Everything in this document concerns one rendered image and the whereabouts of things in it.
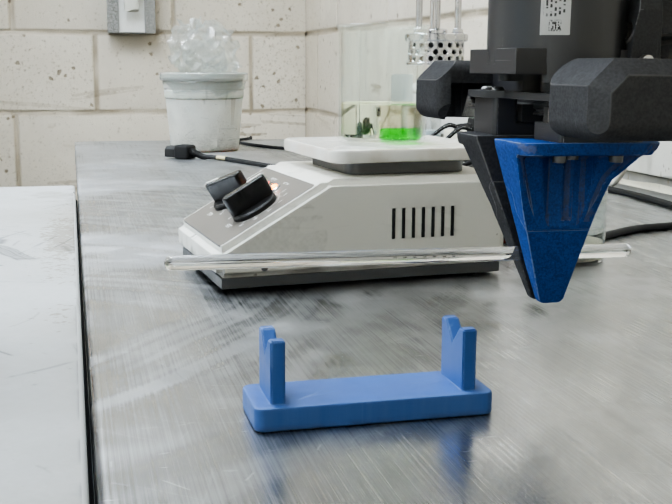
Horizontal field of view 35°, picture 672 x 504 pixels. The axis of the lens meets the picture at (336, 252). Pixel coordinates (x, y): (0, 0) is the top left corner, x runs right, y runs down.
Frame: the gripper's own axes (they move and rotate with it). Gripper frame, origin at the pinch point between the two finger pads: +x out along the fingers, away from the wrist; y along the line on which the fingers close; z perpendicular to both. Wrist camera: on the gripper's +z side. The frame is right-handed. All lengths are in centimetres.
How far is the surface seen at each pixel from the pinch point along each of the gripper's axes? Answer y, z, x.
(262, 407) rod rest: -1.4, -12.5, 6.9
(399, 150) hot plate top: 24.8, 1.3, -1.0
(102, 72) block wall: 271, -9, -4
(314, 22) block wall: 259, 50, -19
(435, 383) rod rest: 0.0, -4.9, 6.8
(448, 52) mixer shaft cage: 66, 19, -8
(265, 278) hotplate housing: 23.8, -7.7, 6.9
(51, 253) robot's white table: 40.6, -21.0, 7.8
